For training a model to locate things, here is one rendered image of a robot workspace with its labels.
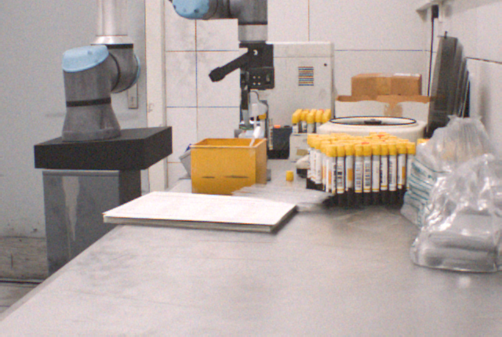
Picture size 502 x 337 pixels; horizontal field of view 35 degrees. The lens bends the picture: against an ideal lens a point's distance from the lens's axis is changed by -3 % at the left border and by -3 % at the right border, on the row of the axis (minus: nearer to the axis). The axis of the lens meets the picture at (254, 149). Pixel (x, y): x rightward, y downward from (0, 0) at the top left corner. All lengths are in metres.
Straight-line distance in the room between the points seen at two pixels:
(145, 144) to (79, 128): 0.17
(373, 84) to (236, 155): 1.24
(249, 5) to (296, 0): 1.74
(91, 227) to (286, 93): 0.74
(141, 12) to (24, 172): 0.97
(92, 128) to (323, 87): 0.74
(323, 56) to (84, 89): 0.75
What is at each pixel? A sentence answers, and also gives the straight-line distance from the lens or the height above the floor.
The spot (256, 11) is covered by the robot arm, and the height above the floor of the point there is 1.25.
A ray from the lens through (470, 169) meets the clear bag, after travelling 1.16.
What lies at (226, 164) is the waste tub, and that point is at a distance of 1.60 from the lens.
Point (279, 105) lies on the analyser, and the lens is 2.42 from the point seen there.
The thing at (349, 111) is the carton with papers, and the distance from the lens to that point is 2.11.
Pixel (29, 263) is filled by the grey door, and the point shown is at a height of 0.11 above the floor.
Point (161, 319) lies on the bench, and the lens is 0.92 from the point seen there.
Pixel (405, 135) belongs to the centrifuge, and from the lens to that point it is 1.75.
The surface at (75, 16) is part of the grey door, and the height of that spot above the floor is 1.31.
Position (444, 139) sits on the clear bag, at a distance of 1.31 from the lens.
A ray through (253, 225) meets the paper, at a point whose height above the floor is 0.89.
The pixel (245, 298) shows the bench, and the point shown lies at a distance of 0.98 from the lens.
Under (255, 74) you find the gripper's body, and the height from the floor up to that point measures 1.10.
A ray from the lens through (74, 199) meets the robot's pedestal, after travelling 2.02.
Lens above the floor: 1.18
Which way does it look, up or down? 8 degrees down
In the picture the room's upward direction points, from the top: 1 degrees counter-clockwise
